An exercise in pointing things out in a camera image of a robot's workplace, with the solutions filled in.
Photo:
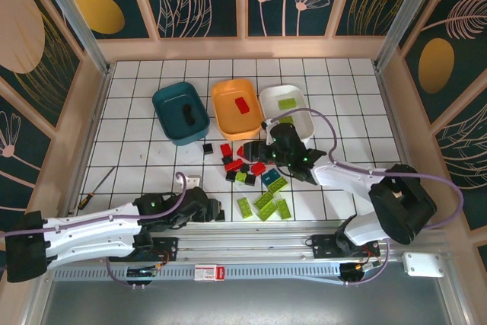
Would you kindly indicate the small white bracket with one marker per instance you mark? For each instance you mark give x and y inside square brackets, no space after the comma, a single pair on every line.
[193,179]

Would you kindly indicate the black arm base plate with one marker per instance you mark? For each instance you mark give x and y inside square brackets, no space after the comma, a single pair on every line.
[323,247]
[167,249]

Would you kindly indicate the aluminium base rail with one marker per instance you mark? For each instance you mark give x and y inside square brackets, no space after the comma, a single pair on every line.
[243,243]

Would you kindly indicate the aluminium corner post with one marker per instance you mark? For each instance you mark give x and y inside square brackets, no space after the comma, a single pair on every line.
[76,16]
[397,13]

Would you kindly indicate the red lego brick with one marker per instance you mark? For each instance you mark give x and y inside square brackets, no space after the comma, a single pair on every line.
[240,151]
[242,105]
[226,149]
[258,168]
[233,166]

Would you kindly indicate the red white label sticker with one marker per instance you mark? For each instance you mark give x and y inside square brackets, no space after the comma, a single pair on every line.
[208,273]

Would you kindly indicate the black lego brick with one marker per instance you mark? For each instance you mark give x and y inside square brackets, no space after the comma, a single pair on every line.
[231,176]
[189,120]
[207,148]
[186,109]
[244,168]
[227,160]
[250,180]

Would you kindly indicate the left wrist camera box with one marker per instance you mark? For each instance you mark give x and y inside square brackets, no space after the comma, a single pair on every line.
[195,197]

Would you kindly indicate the white plastic box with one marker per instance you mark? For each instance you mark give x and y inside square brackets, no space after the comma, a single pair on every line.
[423,265]

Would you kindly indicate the orange plastic container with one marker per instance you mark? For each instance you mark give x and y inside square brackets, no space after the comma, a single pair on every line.
[228,119]

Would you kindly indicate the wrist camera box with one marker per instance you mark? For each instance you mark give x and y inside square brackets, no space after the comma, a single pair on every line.
[195,197]
[284,134]

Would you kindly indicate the white plastic container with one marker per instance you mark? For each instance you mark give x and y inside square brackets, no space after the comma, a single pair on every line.
[270,98]

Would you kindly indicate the long green lego brick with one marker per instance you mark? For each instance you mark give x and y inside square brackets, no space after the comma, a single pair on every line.
[287,104]
[244,207]
[267,211]
[277,185]
[283,209]
[265,200]
[288,120]

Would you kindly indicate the small green lego brick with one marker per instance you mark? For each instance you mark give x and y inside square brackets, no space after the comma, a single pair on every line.
[240,177]

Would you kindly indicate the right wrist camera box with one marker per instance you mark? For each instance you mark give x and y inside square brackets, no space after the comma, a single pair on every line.
[284,134]

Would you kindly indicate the teal lego brick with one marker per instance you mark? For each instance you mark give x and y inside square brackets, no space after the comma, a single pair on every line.
[271,177]

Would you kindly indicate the teal plastic container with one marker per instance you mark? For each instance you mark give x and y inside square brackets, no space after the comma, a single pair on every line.
[167,112]

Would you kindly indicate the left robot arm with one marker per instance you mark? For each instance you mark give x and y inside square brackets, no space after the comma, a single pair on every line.
[87,233]

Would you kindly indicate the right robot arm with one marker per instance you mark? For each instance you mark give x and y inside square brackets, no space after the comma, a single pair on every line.
[350,176]

